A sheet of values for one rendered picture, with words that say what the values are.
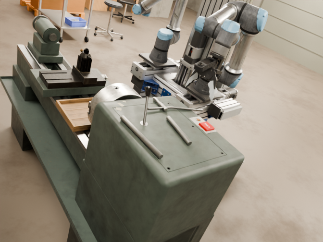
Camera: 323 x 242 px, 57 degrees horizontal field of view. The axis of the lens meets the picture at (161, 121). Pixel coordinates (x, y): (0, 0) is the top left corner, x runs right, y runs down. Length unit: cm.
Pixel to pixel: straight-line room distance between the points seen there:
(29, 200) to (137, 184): 149
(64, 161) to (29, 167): 77
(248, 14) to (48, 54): 160
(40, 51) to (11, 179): 107
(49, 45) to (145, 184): 171
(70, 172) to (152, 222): 96
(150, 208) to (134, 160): 20
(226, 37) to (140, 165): 66
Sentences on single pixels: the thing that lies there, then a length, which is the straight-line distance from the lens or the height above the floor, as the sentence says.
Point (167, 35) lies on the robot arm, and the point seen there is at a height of 137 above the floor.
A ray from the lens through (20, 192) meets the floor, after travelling 266.
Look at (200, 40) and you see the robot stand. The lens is 221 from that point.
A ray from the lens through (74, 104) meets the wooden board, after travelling 208.
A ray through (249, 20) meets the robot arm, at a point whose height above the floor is 172.
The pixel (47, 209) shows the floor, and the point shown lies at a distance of 256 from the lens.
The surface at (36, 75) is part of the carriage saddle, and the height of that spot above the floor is 92.
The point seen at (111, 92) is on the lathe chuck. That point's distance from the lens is 160.
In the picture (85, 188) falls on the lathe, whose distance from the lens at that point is 172.
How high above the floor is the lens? 197
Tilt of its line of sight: 31 degrees down
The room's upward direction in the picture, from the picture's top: 19 degrees clockwise
